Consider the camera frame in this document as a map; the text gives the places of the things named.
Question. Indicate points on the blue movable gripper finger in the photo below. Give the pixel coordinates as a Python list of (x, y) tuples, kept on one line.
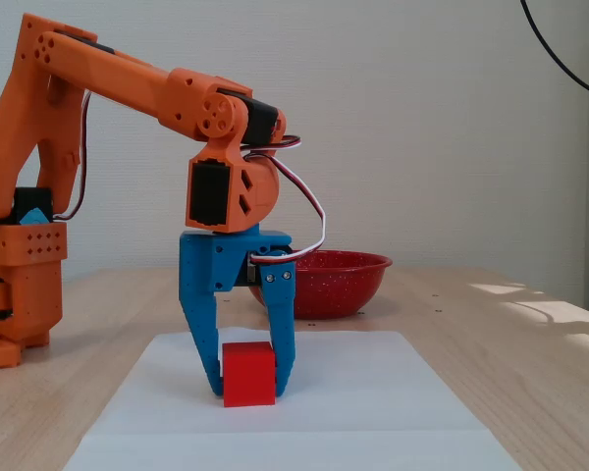
[(281, 314)]

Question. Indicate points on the blue gripper body with motor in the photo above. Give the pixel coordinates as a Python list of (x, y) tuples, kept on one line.
[(215, 265)]

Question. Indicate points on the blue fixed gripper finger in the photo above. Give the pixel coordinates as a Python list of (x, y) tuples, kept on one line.
[(206, 338)]

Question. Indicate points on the red cube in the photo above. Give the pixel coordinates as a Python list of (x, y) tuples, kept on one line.
[(248, 378)]

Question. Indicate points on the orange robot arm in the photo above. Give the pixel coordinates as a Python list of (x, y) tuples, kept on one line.
[(118, 78)]

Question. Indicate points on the red speckled bowl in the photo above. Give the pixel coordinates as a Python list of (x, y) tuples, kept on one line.
[(338, 289)]

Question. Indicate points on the white paper sheet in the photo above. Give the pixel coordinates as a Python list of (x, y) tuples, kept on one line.
[(373, 417)]

